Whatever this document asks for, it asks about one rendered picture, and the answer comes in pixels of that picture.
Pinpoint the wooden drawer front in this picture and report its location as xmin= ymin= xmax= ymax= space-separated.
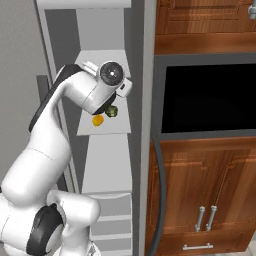
xmin=154 ymin=228 xmax=254 ymax=256

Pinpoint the dark grey curved door handle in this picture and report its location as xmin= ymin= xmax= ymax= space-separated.
xmin=150 ymin=128 xmax=168 ymax=256

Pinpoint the grey fridge freezer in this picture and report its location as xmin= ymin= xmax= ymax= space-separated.
xmin=34 ymin=0 xmax=158 ymax=256

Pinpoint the pale grey freezer drawer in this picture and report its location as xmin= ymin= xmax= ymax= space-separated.
xmin=91 ymin=233 xmax=133 ymax=256
xmin=85 ymin=191 xmax=133 ymax=218
xmin=89 ymin=214 xmax=133 ymax=237

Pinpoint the silver drawer handle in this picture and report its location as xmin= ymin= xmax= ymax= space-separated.
xmin=182 ymin=242 xmax=215 ymax=252

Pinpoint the grey freezer door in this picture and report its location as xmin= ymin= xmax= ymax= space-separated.
xmin=33 ymin=0 xmax=83 ymax=195

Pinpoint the silver cupboard handle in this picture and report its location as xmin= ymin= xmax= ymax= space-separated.
xmin=205 ymin=204 xmax=218 ymax=232
xmin=194 ymin=205 xmax=206 ymax=233
xmin=247 ymin=3 xmax=256 ymax=20

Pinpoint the green broccoli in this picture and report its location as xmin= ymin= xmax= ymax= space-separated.
xmin=105 ymin=104 xmax=119 ymax=119

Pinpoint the wooden cupboard door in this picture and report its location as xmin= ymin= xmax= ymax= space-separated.
xmin=146 ymin=139 xmax=212 ymax=234
xmin=208 ymin=137 xmax=256 ymax=231

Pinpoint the yellow orange mango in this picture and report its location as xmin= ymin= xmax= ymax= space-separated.
xmin=91 ymin=114 xmax=105 ymax=127

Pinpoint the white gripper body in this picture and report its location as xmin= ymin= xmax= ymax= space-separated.
xmin=81 ymin=60 xmax=101 ymax=77

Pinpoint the wooden wall cupboard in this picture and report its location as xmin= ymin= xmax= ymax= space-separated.
xmin=154 ymin=0 xmax=256 ymax=56

